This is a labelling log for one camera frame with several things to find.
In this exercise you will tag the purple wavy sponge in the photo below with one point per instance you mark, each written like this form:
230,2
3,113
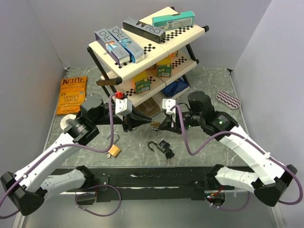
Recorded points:
230,101

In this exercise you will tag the brown packaged item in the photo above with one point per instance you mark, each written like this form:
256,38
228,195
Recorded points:
149,107

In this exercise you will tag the orange Kettle chips bag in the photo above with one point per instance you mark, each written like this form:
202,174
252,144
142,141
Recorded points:
72,95

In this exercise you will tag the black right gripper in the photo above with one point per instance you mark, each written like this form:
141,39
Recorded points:
172,126

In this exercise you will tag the purple R+O box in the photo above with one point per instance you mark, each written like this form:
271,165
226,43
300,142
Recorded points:
112,46

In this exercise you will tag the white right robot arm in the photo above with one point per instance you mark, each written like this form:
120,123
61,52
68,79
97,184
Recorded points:
268,179

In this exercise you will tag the black round padlock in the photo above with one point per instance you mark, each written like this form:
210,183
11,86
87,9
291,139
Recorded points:
163,146

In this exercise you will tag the small brass long-shackle padlock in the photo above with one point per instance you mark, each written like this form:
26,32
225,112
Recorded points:
156,124

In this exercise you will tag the cream three-tier shelf rack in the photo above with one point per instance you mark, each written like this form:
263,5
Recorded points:
178,39

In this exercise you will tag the blue snack bag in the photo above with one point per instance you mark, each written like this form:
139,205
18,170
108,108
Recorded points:
174,88

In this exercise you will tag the teal toothpaste box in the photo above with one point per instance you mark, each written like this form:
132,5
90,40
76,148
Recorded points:
174,21

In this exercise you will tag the black-headed key bunch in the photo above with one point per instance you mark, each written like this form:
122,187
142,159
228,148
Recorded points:
170,155

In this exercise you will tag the white tape roll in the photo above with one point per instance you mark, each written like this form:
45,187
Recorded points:
66,120

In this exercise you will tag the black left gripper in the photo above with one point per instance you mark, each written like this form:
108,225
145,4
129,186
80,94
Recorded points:
135,119

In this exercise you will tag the green yellow box front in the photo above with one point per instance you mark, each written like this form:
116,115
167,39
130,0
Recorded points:
141,82

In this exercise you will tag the green yellow box rear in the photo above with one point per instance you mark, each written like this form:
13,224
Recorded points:
164,67

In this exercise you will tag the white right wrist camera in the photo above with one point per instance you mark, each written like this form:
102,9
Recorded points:
167,106

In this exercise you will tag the large brass padlock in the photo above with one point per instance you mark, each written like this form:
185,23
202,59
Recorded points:
115,150

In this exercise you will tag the brown wooden-handled tool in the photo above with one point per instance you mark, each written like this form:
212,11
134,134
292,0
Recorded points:
109,82

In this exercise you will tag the green yellow box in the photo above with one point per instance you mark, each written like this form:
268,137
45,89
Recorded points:
141,82
164,67

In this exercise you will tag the blue R+O box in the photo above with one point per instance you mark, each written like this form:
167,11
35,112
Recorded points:
135,51

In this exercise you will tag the dark grey R+O box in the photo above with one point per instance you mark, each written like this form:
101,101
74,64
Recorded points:
144,30

